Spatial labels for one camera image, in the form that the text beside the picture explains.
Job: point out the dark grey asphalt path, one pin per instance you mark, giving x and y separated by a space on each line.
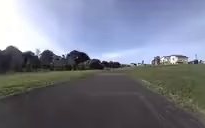
100 103

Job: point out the white house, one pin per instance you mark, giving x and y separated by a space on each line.
173 59

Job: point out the row of dark trees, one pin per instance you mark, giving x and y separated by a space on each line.
30 60

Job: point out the grass slope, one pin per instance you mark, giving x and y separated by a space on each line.
180 81

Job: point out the grass field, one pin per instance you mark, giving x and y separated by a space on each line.
20 81

